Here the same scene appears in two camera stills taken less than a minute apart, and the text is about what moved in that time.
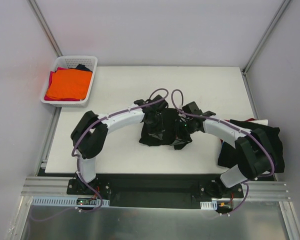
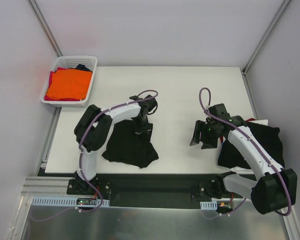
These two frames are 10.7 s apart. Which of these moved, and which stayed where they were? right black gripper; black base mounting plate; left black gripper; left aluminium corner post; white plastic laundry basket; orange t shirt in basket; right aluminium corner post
Moved: right black gripper; left black gripper
Stayed: left aluminium corner post; white plastic laundry basket; orange t shirt in basket; black base mounting plate; right aluminium corner post
